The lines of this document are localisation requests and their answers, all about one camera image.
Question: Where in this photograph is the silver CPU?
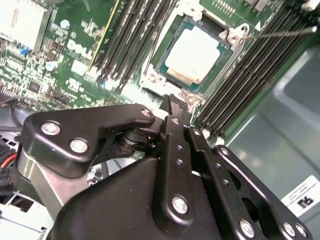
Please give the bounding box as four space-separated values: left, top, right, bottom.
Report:
152 14 235 90

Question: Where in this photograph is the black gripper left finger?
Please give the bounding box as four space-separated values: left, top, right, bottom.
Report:
16 93 197 227

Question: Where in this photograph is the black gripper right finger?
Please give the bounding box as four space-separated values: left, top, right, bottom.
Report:
175 96 315 240

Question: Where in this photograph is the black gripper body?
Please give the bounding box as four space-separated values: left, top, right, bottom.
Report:
49 158 237 240

